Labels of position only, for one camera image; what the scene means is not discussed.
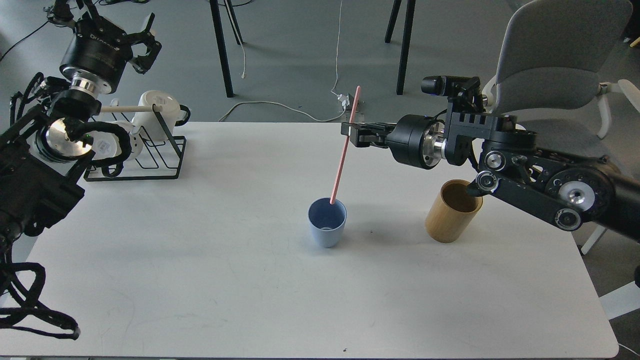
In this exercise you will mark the black table leg left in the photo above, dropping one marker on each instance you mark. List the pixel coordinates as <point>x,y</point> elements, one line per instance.
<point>220,40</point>

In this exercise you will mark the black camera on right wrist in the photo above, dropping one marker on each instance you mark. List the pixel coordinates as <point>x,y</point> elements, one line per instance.
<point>463,92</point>

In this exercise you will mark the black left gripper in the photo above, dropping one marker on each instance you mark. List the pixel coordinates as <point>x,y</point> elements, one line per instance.
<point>100,51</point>

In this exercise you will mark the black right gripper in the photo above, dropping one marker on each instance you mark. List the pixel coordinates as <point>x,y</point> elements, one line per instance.
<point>415,140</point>

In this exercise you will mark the black table leg right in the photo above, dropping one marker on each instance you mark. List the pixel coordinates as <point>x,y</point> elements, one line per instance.
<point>405,41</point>

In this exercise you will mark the black table leg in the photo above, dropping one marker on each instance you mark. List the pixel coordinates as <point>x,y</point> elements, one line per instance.
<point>405,41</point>
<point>220,40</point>

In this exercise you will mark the white mug lying on rack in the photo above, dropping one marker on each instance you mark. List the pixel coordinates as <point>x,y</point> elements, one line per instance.
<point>105,144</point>

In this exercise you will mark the white power adapter on floor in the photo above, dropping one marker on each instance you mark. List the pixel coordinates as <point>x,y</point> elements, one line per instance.
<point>348,102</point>

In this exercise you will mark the blue plastic cup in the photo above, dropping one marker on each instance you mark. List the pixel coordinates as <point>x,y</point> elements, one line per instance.
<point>327,221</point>

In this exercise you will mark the black wire dish rack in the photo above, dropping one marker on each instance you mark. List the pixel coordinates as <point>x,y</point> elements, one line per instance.
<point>162,154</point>

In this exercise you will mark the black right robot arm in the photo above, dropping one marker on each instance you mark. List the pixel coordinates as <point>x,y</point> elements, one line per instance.
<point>562,189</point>

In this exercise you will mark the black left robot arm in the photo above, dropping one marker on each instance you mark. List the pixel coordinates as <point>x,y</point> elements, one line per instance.
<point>51,142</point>

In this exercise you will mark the bamboo cylindrical holder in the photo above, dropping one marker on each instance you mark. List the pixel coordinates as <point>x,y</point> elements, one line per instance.
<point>452,211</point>

